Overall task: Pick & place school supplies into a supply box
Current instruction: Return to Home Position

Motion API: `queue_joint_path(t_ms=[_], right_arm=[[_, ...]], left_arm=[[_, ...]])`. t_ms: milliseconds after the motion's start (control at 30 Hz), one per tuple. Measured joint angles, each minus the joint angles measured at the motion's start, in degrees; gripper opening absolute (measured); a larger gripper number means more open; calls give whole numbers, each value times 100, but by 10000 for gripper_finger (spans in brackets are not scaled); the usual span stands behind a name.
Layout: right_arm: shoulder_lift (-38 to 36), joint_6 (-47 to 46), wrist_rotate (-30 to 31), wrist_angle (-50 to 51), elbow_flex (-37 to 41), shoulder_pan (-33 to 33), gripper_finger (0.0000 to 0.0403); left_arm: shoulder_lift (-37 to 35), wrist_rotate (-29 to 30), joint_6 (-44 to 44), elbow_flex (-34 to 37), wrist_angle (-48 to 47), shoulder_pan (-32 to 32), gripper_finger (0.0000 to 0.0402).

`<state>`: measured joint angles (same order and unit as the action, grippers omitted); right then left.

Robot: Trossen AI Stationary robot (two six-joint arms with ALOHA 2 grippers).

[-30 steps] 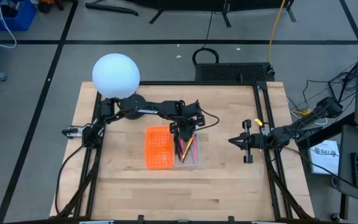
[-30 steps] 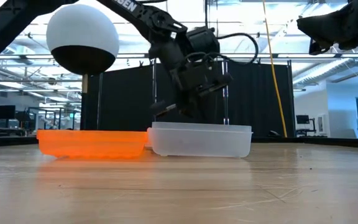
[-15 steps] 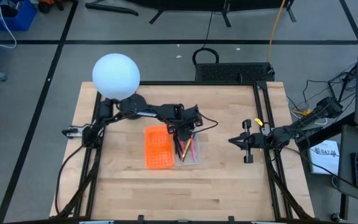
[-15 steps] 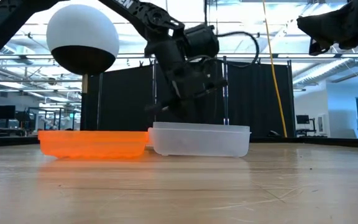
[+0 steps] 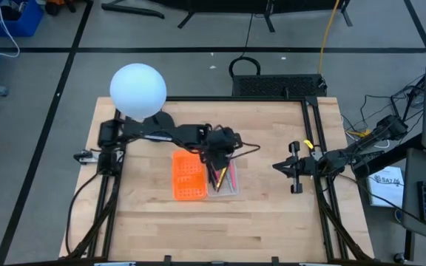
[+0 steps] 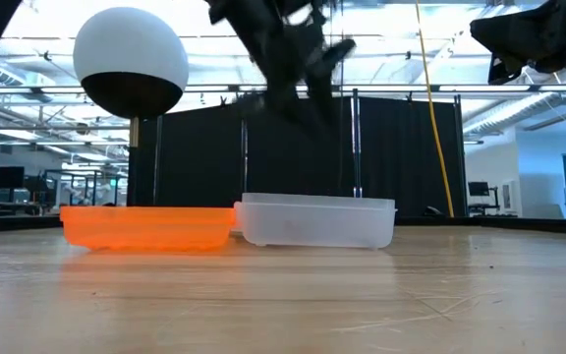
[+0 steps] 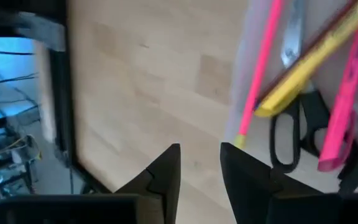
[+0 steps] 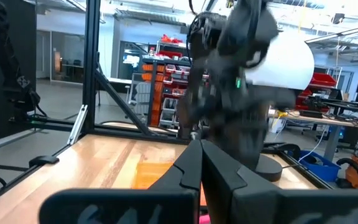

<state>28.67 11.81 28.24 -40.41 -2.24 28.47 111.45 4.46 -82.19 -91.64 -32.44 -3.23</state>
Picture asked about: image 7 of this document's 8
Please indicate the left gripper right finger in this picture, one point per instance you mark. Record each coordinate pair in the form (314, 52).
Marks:
(247, 180)

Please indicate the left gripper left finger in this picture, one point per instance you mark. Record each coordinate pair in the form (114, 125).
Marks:
(163, 180)

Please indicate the yellow highlighter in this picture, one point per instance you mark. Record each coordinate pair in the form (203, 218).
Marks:
(291, 84)

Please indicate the pink highlighter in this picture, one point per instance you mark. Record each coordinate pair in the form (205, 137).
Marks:
(340, 124)

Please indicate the pink pencil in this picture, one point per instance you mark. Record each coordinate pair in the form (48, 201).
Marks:
(259, 71)

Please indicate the clear plastic supply box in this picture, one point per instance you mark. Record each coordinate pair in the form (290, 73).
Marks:
(322, 174)

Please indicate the black aluminium table frame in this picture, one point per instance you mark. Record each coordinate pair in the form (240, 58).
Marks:
(61, 109)

